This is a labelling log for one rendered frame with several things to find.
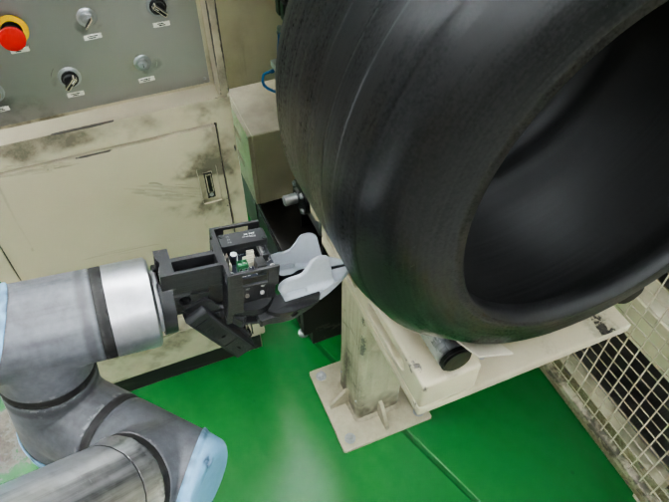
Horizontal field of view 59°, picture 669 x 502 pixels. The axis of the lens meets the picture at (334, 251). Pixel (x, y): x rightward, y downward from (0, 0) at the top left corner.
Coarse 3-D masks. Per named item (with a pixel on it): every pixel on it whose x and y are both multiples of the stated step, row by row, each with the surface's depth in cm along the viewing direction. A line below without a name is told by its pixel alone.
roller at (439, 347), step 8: (424, 336) 76; (432, 344) 75; (440, 344) 74; (448, 344) 74; (456, 344) 73; (432, 352) 75; (440, 352) 74; (448, 352) 73; (456, 352) 73; (464, 352) 73; (440, 360) 74; (448, 360) 73; (456, 360) 74; (464, 360) 75; (448, 368) 74; (456, 368) 75
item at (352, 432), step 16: (320, 368) 176; (336, 368) 176; (320, 384) 172; (336, 384) 172; (400, 400) 168; (336, 416) 165; (352, 416) 165; (368, 416) 164; (400, 416) 165; (416, 416) 165; (336, 432) 162; (352, 432) 162; (368, 432) 162; (384, 432) 162; (352, 448) 159
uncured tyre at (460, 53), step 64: (320, 0) 51; (384, 0) 44; (448, 0) 40; (512, 0) 38; (576, 0) 38; (640, 0) 39; (320, 64) 51; (384, 64) 43; (448, 64) 40; (512, 64) 39; (576, 64) 41; (640, 64) 83; (320, 128) 52; (384, 128) 44; (448, 128) 42; (512, 128) 43; (576, 128) 89; (640, 128) 84; (320, 192) 56; (384, 192) 47; (448, 192) 46; (512, 192) 91; (576, 192) 88; (640, 192) 82; (384, 256) 52; (448, 256) 51; (512, 256) 85; (576, 256) 83; (640, 256) 72; (448, 320) 60; (512, 320) 65; (576, 320) 73
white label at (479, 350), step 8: (464, 344) 71; (472, 344) 72; (480, 344) 72; (496, 344) 74; (472, 352) 70; (480, 352) 70; (488, 352) 71; (496, 352) 71; (504, 352) 72; (512, 352) 72
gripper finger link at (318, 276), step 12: (312, 264) 61; (324, 264) 62; (300, 276) 62; (312, 276) 62; (324, 276) 63; (336, 276) 65; (288, 288) 62; (300, 288) 63; (312, 288) 63; (324, 288) 64; (288, 300) 62
